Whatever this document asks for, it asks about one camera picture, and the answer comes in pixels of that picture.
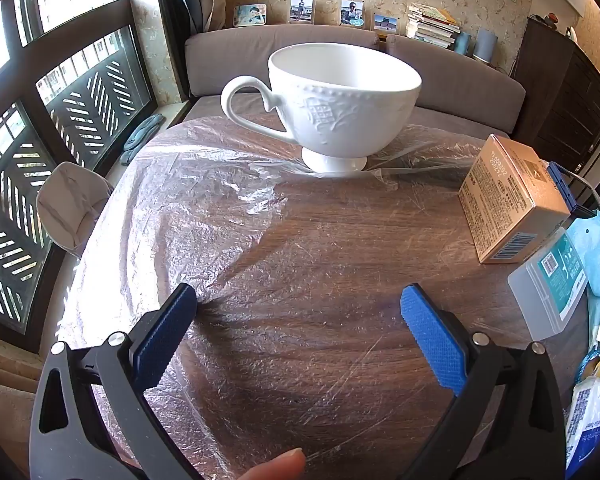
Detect white embossed porcelain cup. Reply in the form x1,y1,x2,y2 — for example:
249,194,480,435
221,44,423,174

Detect grey chair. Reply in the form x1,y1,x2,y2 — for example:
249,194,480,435
36,161,113,256

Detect dark curtain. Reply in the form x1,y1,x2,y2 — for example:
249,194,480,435
155,0,226,106

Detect white tissue packet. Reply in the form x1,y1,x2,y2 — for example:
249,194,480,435
564,377,600,480

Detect gold cardboard box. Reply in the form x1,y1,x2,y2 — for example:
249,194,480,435
458,134,572,265

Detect photo print with teal badge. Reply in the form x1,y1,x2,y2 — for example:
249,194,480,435
340,0,366,28

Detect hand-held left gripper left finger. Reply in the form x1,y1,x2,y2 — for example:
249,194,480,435
28,282,206,480

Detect small standing photo print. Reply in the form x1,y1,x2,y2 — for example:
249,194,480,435
289,0,315,24

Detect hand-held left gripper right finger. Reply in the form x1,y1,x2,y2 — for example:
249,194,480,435
400,282,566,480

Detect dark framed window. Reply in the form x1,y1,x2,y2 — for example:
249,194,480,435
0,0,166,356

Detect building photo print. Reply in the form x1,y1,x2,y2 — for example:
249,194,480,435
372,13,401,36

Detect blue grey slippers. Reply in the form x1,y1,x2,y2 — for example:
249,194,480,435
121,114,167,166

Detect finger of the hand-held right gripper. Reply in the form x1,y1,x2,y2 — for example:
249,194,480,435
547,161,597,221

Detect translucent plastic case teal label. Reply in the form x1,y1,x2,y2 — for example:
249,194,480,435
508,226,589,342

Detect grey cylinder speaker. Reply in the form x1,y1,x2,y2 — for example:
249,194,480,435
473,27,498,63

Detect landscape baby photo frame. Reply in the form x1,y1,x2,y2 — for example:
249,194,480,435
233,4,268,27

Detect dark wooden cabinet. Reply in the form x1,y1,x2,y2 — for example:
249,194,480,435
511,15,600,176

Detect stack of books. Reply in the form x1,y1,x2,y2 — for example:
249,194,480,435
406,4,462,51

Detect person's left hand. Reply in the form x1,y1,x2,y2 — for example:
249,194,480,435
227,449,307,480

